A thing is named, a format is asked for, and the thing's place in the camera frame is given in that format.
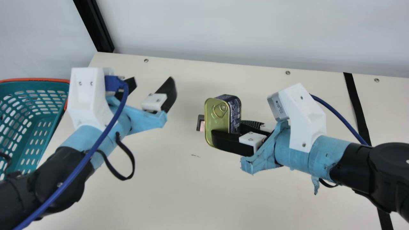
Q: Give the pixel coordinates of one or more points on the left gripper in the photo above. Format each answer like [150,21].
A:
[143,119]

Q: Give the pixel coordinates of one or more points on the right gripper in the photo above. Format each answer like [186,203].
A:
[297,159]

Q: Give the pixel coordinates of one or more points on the rectangular gold tin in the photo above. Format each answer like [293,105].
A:
[217,118]

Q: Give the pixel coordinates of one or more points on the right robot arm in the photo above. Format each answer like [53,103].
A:
[380,172]

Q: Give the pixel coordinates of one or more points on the black strip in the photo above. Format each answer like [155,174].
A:
[356,105]

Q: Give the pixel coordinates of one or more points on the teal shopping basket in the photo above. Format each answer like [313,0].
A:
[28,127]

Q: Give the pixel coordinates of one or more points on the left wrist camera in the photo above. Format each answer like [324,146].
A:
[86,99]

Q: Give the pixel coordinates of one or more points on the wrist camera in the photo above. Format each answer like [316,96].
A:
[303,118]
[86,99]

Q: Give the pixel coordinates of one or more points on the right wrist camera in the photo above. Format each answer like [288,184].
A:
[303,118]

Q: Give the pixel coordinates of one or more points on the black post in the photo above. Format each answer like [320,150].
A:
[96,25]

